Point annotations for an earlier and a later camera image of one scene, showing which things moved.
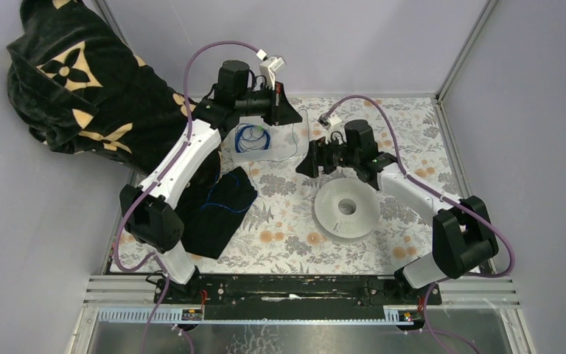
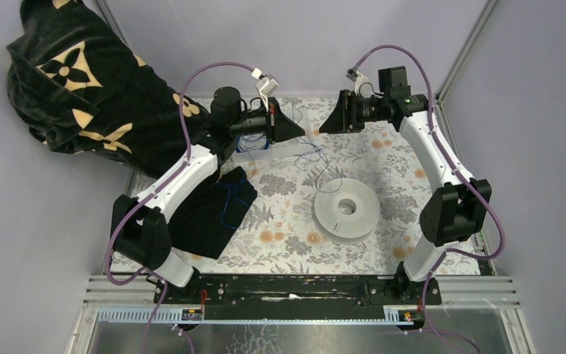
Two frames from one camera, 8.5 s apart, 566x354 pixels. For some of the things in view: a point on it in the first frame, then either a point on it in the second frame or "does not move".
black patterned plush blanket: [84, 89] does not move
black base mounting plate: [297, 297] does not move
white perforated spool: [346, 210] does not move
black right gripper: [318, 156] → [343, 119]
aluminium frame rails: [464, 299] does not move
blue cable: [206, 203] → [234, 216]
